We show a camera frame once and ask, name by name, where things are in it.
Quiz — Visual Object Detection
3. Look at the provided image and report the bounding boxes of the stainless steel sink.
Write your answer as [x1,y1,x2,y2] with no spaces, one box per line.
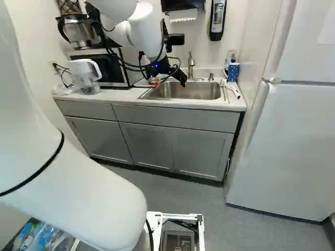
[137,79,231,103]

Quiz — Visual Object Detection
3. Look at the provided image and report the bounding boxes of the coffee maker with glass carafe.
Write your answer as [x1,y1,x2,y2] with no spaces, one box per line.
[55,14,103,51]

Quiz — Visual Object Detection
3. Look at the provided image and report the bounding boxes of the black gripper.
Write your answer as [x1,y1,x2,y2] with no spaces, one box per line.
[146,55,188,89]

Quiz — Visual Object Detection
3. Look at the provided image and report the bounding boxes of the black paper towel dispenser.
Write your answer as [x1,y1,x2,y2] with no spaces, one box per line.
[160,0,206,25]

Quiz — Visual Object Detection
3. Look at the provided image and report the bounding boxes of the grey cabinet kitchen counter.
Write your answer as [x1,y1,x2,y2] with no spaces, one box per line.
[52,66,248,184]

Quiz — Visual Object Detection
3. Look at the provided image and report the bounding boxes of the black wall soap dispenser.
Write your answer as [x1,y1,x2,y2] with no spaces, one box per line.
[209,0,227,42]

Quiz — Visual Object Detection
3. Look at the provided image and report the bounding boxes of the white dish brush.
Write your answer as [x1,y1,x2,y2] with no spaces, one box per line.
[219,78,242,100]

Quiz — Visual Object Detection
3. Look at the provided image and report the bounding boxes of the brushed metal tap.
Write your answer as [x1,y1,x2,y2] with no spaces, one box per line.
[186,51,205,81]

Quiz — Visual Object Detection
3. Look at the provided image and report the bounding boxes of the black microwave oven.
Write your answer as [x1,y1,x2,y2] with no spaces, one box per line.
[69,53,131,88]

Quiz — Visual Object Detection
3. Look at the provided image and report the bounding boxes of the white water filter pitcher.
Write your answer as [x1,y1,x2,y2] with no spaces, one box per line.
[65,59,103,96]

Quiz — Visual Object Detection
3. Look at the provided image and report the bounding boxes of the blue dotted mug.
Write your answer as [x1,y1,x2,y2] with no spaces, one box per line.
[226,62,241,84]

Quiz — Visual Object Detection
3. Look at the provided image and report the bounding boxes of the black power cable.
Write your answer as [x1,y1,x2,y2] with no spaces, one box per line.
[52,62,74,89]

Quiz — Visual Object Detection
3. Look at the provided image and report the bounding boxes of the white fridge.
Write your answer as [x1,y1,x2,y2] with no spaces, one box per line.
[224,0,335,223]

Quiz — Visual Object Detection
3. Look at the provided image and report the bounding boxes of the wicker basket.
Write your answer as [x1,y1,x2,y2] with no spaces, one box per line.
[58,0,85,15]

